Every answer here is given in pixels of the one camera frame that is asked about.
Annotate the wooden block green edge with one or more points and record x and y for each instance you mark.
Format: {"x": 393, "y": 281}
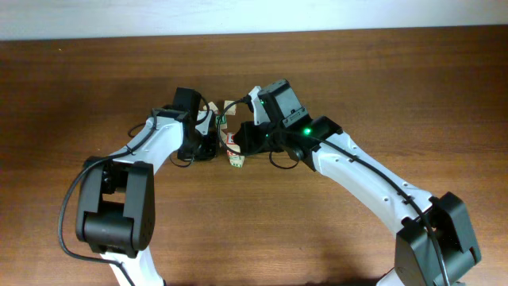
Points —
{"x": 236, "y": 161}

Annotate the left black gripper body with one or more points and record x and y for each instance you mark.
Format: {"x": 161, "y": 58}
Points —
{"x": 204, "y": 147}

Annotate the wooden red I block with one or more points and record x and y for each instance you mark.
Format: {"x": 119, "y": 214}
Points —
{"x": 234, "y": 150}

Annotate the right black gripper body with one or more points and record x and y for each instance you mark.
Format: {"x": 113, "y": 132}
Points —
{"x": 265, "y": 136}

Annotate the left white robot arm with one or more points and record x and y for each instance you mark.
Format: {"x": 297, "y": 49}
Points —
{"x": 116, "y": 213}

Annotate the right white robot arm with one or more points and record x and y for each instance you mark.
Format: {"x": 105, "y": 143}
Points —
{"x": 435, "y": 243}

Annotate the wooden K 9 block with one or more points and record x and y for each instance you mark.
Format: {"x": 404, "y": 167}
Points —
{"x": 230, "y": 140}

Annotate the green B block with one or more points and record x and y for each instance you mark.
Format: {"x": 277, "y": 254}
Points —
{"x": 221, "y": 121}

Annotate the wooden 8 block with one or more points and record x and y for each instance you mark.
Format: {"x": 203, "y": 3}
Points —
{"x": 230, "y": 107}

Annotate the wooden E block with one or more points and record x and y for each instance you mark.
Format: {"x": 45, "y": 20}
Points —
{"x": 213, "y": 108}

